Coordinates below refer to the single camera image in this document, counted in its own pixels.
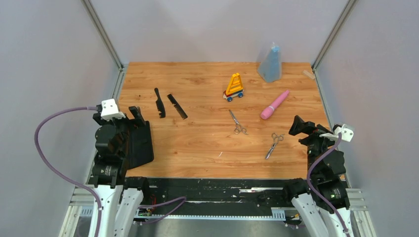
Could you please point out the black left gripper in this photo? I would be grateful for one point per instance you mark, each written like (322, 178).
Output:
(135, 112)

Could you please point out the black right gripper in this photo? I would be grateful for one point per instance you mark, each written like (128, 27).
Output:
(298, 125)

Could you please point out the silver thinning scissors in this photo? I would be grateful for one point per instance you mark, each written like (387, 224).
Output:
(276, 139)

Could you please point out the black zippered tool case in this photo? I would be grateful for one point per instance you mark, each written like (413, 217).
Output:
(140, 146)

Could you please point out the black handled comb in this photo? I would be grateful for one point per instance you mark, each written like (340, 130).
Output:
(159, 104)

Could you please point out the black straight comb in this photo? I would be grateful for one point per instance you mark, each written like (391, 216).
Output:
(177, 106)

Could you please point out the silver hair scissors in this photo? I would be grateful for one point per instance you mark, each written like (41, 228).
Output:
(238, 127)

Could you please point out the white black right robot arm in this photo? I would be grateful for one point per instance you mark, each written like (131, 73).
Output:
(321, 199)

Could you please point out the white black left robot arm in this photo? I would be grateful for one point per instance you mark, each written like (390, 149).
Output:
(117, 199)

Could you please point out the pink cylindrical device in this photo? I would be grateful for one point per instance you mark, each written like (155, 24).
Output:
(269, 110)

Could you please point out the small beige tape piece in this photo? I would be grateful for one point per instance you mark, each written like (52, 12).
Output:
(309, 74)

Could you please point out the blue item in plastic bag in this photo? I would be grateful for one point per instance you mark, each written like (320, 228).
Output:
(270, 68)

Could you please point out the yellow toy block car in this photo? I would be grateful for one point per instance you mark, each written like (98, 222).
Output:
(235, 88)

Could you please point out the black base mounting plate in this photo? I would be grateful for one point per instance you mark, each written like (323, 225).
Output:
(219, 197)

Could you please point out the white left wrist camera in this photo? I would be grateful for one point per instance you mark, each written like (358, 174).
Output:
(110, 110)

